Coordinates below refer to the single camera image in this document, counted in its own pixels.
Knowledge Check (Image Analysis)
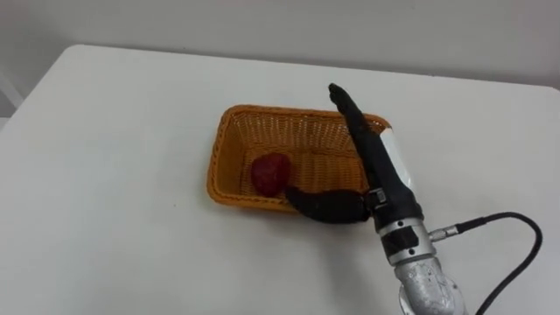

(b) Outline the red strawberry soft toy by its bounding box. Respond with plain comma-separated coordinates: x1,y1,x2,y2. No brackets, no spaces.
250,151,292,199

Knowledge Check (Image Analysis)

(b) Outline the white table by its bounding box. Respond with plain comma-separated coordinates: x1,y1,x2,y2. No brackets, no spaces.
0,43,560,315

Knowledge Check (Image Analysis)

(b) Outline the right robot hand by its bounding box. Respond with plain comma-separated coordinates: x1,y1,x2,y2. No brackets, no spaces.
284,82,424,234

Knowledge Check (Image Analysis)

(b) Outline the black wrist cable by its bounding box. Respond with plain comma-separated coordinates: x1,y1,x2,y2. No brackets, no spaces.
428,211,544,315

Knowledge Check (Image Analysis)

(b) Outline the orange woven basket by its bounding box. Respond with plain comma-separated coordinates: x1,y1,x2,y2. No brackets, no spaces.
206,103,392,214

